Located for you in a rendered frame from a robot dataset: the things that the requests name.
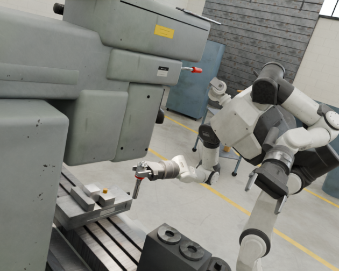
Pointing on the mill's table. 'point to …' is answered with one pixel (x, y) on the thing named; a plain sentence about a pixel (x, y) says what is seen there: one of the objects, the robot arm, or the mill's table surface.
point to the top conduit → (58, 8)
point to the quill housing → (138, 121)
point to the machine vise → (89, 207)
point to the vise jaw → (106, 199)
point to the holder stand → (171, 252)
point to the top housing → (141, 27)
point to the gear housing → (142, 68)
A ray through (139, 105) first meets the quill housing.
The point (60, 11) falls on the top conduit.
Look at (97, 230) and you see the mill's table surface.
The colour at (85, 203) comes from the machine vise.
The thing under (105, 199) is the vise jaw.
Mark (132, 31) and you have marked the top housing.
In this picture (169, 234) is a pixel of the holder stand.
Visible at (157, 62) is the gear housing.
